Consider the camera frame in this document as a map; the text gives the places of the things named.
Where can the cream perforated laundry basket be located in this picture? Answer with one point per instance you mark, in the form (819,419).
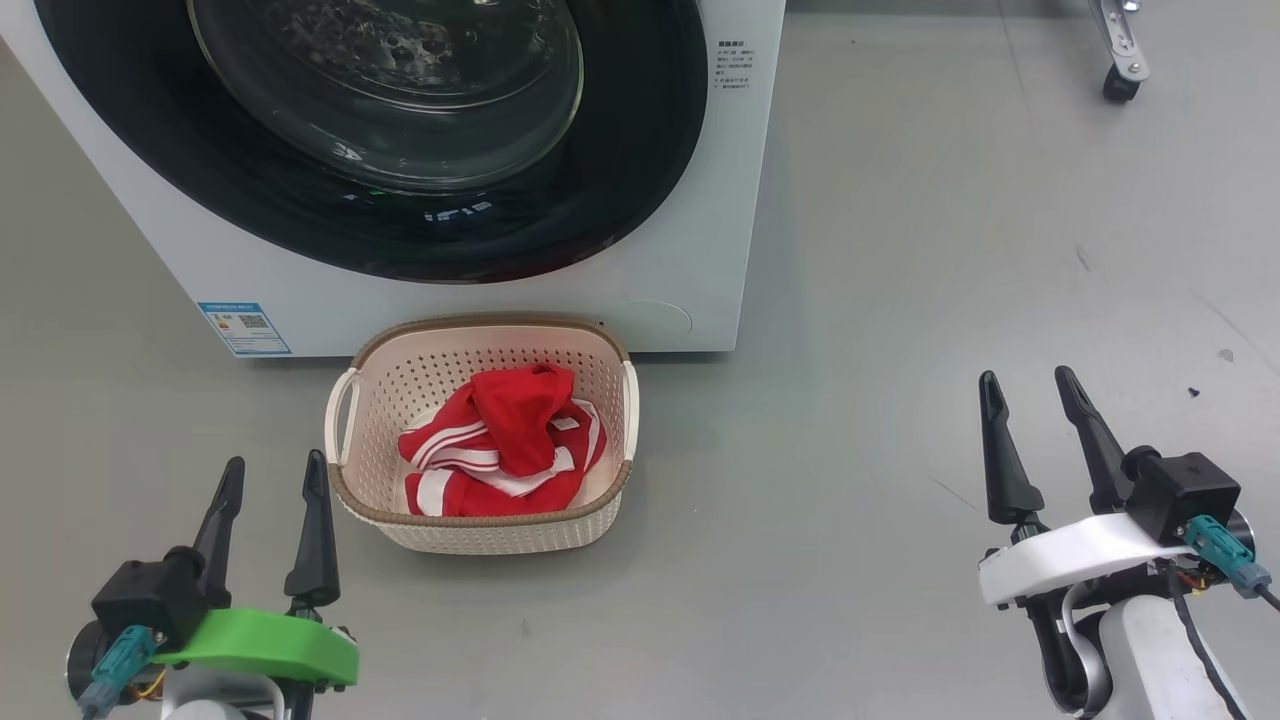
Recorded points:
(380,400)

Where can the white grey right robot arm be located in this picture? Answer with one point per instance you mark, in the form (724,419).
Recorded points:
(1140,670)

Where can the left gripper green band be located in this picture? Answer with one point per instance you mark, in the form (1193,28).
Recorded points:
(270,645)

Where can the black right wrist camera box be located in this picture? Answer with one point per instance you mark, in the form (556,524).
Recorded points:
(1190,490)

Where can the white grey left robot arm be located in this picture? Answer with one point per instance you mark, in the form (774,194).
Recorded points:
(215,700)

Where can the red garment with white bands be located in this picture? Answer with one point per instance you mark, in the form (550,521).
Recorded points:
(470,500)

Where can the white front-load washing machine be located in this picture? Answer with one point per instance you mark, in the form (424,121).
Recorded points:
(740,200)

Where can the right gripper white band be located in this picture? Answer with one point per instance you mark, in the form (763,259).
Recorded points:
(1070,560)

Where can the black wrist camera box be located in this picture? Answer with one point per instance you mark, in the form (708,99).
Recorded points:
(1190,490)
(145,600)

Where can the white wheeled partition panel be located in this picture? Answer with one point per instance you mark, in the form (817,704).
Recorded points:
(1125,55)

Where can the red garment with striped cuffs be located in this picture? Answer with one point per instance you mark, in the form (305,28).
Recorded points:
(515,415)

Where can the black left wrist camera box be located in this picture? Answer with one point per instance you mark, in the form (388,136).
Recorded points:
(145,600)

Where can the round glass washing machine door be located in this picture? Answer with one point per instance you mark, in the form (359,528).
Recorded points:
(620,160)

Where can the blue energy label sticker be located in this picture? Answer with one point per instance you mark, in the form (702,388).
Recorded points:
(245,330)

